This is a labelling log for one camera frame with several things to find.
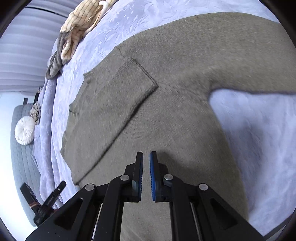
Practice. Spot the round white cushion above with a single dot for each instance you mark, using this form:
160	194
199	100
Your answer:
24	130

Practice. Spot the cream striped garment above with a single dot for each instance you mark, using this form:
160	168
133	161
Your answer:
82	20

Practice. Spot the grey-brown plush garment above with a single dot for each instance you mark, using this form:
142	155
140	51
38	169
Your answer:
56	62

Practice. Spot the taupe knit sweater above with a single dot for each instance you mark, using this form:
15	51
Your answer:
213	95

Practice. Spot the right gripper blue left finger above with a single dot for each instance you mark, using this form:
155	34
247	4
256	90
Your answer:
137	177

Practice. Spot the lavender bed blanket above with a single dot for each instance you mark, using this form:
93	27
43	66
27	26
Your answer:
146	220

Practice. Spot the beige crumpled cloth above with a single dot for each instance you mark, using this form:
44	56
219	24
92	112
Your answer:
35	112

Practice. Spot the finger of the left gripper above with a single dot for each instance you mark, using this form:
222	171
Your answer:
56	193

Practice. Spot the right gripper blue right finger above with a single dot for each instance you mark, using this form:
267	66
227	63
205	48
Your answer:
156	174

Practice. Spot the grey quilted chair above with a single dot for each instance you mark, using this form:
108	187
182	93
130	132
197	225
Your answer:
24	167

